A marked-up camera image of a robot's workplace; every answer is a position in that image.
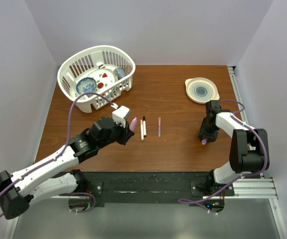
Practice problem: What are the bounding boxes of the white plastic dish basket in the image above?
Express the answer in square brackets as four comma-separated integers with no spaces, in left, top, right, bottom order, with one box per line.
[57,45,136,101]

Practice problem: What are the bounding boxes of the pink highlighter pen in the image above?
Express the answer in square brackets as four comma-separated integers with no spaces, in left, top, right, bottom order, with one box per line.
[158,117,161,138]

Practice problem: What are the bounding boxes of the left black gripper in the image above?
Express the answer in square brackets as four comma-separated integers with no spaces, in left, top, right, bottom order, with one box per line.
[98,118,134,149]

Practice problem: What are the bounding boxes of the aluminium frame rail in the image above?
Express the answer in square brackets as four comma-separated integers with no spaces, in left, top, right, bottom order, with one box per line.
[227,65,287,239]

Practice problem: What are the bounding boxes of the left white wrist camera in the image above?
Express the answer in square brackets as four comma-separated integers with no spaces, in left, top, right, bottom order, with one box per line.
[112,106,131,127]

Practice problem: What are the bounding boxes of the white pink-end marker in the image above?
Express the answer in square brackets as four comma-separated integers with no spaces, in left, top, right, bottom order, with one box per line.
[140,119,144,141]

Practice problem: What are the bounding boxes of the white strawberry plate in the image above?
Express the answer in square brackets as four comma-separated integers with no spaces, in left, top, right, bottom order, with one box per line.
[87,68,118,92]

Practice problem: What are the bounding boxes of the purple pen cap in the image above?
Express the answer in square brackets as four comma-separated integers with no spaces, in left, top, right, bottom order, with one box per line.
[201,138,207,145]

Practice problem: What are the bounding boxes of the purple highlighter pen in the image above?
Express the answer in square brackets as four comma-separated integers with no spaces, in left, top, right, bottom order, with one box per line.
[129,117,137,132]

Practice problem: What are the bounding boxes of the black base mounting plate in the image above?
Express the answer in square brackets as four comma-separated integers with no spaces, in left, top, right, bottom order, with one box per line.
[70,170,224,207]

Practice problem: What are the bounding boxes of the blue patterned bowl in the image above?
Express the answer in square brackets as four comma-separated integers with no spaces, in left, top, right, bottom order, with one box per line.
[76,77,97,94]

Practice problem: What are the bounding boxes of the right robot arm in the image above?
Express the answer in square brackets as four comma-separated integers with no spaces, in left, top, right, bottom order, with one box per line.
[197,100,270,196]

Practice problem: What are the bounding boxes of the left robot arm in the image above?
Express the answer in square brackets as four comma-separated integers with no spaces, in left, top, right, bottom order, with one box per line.
[0,117,136,220]

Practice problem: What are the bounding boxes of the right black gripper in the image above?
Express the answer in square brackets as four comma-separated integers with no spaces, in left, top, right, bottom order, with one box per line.
[198,118,219,143]

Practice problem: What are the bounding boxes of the white black-tip marker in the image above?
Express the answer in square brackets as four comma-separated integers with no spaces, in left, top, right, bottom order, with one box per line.
[143,116,147,137]

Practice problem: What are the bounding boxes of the grey blue cup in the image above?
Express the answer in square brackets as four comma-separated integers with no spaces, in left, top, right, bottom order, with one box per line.
[113,67,128,80]

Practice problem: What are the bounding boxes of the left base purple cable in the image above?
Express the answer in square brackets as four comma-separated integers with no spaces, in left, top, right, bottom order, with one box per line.
[68,193,96,214]

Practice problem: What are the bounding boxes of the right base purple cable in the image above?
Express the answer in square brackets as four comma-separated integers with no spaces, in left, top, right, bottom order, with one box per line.
[178,184,236,212]

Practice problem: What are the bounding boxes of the beige plate blue rings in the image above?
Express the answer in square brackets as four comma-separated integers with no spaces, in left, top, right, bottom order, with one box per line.
[184,77,220,104]

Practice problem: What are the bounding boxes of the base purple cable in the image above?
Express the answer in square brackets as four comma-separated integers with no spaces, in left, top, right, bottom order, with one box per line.
[68,193,96,214]
[178,184,236,212]

